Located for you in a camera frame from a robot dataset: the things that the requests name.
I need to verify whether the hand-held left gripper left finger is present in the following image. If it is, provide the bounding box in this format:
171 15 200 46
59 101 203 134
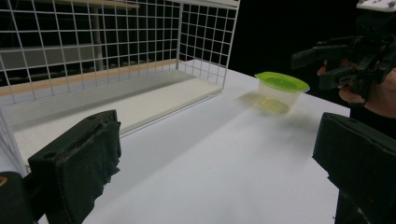
27 109 122 224

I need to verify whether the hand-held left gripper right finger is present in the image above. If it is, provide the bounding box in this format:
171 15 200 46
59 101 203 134
312 112 396 224

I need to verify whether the clear container with green lid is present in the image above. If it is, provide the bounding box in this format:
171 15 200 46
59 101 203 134
254 71 311 115

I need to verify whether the white wire grid rack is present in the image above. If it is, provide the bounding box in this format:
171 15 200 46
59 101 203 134
0 0 241 177

